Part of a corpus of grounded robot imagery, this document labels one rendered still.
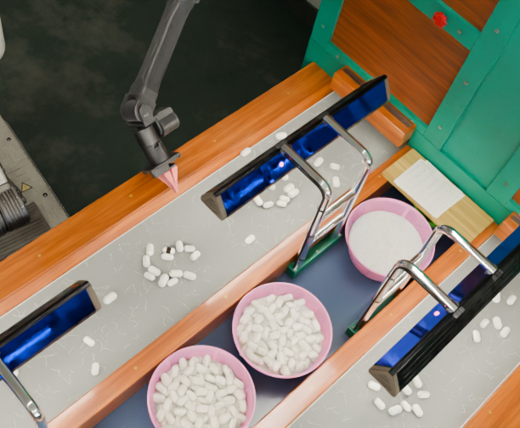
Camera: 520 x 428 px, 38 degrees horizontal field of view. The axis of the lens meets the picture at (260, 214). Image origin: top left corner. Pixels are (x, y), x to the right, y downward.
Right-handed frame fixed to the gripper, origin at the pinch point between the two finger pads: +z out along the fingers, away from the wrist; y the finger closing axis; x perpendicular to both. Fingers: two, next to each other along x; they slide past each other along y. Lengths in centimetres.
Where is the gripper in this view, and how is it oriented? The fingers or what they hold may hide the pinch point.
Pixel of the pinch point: (175, 189)
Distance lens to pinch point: 209.8
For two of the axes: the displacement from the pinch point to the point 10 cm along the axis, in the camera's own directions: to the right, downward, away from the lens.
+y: 7.3, -5.3, 4.4
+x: -5.5, -0.5, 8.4
